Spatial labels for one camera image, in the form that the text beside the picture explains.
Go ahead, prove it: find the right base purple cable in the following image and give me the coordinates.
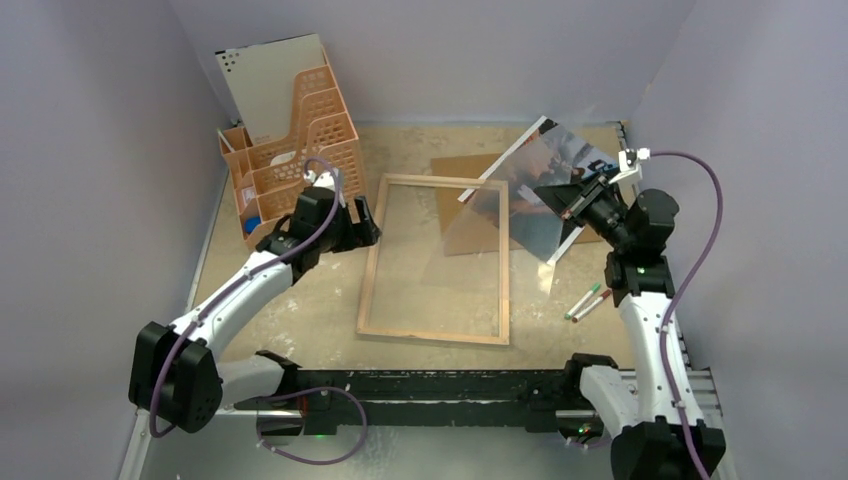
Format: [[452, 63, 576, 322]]
[[566, 430, 614, 452]]

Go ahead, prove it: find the green capped marker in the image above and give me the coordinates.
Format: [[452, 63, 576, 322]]
[[564, 282, 601, 320]]

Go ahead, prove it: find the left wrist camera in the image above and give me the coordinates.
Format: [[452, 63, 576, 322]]
[[303, 167, 344, 192]]

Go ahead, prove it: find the blue object in organizer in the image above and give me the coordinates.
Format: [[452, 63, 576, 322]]
[[243, 216, 262, 236]]

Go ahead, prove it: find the printed photo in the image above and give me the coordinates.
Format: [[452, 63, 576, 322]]
[[431, 116, 624, 265]]

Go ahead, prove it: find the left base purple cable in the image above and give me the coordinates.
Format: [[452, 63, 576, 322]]
[[255, 386, 369, 466]]

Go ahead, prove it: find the red capped marker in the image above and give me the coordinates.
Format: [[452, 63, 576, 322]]
[[572, 289, 612, 323]]

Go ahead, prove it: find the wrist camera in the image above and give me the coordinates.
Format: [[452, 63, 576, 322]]
[[609, 147, 651, 186], [303, 167, 344, 192]]

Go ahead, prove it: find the orange plastic file organizer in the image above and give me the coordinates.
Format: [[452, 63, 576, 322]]
[[218, 58, 368, 249]]

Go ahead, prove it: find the brown cardboard backing board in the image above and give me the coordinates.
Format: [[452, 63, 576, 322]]
[[436, 152, 612, 262]]

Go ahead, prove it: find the aluminium table frame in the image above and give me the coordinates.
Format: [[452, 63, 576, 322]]
[[128, 148, 727, 479]]

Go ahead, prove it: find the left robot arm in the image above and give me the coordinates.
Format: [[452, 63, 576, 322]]
[[128, 186, 380, 433]]

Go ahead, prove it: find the white wooden picture frame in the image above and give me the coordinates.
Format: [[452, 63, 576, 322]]
[[356, 173, 511, 347]]

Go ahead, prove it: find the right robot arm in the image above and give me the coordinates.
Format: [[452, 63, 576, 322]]
[[534, 173, 726, 479]]

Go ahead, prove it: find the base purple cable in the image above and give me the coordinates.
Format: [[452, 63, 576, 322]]
[[255, 386, 369, 466], [566, 430, 614, 452]]

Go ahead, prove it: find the beige perforated folder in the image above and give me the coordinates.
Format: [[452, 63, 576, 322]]
[[215, 34, 326, 145]]

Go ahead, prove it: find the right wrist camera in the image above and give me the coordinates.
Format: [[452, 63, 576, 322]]
[[609, 147, 651, 186]]

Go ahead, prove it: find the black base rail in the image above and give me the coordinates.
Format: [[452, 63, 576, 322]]
[[235, 353, 617, 435]]

